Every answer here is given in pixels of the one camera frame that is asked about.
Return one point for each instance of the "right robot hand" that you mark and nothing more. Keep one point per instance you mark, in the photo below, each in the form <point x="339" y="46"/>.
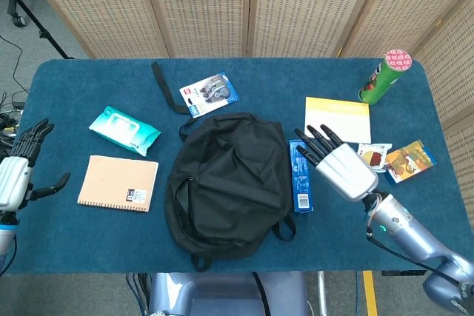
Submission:
<point x="346" y="171"/>

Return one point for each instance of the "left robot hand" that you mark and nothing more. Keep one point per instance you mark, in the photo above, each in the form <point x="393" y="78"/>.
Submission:
<point x="13" y="179"/>

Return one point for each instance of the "brown spiral notebook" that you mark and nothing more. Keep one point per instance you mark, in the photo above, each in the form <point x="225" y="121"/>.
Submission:
<point x="115" y="181"/>

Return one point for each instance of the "black backpack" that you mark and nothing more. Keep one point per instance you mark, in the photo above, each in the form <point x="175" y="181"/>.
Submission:
<point x="229" y="183"/>

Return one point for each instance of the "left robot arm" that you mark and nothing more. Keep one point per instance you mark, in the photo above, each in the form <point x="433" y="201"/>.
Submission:
<point x="4" y="238"/>

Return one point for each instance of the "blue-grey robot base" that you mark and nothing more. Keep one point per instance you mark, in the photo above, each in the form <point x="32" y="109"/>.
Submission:
<point x="222" y="294"/>

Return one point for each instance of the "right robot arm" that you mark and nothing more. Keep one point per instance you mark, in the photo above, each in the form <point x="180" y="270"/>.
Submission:
<point x="407" y="227"/>

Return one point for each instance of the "white snack packet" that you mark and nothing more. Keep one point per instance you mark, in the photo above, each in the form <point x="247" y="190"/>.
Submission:
<point x="376" y="157"/>

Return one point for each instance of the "blue cardboard box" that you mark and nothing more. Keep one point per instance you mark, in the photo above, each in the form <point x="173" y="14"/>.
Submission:
<point x="301" y="190"/>

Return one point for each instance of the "yellow white paper pad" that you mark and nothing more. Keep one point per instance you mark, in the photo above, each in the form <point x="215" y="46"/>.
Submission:
<point x="348" y="120"/>

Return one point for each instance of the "orange snack packet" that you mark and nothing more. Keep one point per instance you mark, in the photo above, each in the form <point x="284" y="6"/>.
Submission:
<point x="407" y="162"/>

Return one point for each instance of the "green chips can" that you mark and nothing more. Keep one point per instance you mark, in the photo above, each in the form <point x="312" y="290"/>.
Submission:
<point x="379" y="81"/>

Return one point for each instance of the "blue table mat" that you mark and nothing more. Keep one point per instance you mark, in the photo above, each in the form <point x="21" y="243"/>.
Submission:
<point x="92" y="238"/>

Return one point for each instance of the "teal wet wipes pack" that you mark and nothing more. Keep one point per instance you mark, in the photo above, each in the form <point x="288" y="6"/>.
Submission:
<point x="122" y="129"/>

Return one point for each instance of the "yellow floor tape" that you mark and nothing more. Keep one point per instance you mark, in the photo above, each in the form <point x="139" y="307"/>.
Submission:
<point x="369" y="294"/>

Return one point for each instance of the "white metal pole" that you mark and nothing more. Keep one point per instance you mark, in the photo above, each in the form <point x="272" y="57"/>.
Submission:
<point x="322" y="294"/>

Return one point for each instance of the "black tripod stand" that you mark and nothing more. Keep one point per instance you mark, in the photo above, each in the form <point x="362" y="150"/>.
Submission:
<point x="44" y="35"/>

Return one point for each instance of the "blue blister card pack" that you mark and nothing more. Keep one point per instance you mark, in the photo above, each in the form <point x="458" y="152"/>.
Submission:
<point x="209" y="92"/>

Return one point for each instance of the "black chair caster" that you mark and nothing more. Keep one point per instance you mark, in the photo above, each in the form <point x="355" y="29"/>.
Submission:
<point x="17" y="20"/>

